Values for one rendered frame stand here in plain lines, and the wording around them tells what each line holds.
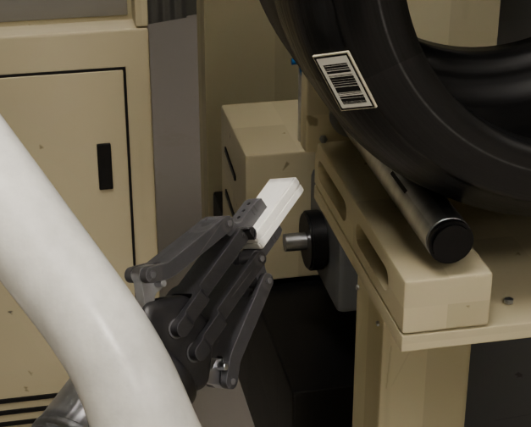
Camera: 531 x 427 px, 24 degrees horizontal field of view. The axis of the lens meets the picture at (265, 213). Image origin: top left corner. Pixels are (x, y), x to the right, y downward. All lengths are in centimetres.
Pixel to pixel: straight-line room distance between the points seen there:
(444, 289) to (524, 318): 10
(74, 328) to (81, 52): 114
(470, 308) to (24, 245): 62
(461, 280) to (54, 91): 80
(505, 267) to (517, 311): 9
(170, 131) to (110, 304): 313
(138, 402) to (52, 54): 115
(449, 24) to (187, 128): 239
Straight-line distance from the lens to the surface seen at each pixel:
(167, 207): 331
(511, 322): 124
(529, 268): 134
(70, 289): 68
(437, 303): 119
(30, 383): 202
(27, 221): 69
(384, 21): 105
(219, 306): 94
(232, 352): 95
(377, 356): 168
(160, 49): 455
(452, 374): 172
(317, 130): 146
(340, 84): 109
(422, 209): 119
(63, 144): 183
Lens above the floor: 143
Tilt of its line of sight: 26 degrees down
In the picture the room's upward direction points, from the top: straight up
